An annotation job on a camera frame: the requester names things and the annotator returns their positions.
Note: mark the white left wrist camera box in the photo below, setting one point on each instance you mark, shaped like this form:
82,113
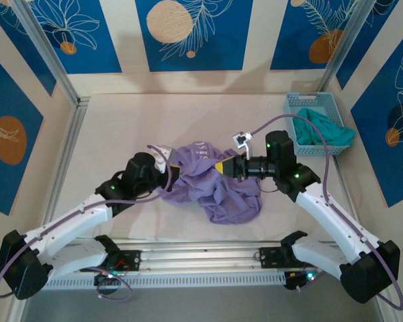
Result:
163,161

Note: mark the aluminium side rail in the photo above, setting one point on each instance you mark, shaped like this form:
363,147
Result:
75,124

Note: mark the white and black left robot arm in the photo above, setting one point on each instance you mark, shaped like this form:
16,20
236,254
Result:
70,221

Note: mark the light blue plastic basket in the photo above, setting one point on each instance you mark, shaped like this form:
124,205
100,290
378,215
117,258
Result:
309,150

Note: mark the aluminium mounting rail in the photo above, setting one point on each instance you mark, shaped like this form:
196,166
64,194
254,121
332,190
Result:
201,258

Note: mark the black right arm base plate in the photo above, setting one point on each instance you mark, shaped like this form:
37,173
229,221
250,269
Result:
270,258

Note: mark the black controller board green light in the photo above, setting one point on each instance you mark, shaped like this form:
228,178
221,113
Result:
297,280
104,278

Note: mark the purple t-shirt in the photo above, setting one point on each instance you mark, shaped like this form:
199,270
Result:
228,204

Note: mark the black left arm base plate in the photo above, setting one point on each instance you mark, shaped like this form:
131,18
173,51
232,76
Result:
131,260

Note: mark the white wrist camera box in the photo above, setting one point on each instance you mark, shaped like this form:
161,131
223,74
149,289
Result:
240,139
163,161

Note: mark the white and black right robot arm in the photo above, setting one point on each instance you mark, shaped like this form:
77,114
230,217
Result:
329,218

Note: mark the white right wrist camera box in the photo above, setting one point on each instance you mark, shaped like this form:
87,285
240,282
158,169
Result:
240,139

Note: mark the aluminium frame post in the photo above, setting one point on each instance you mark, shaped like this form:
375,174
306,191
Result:
50,57
339,50

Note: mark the teal t-shirt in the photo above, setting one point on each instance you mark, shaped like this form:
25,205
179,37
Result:
322,129

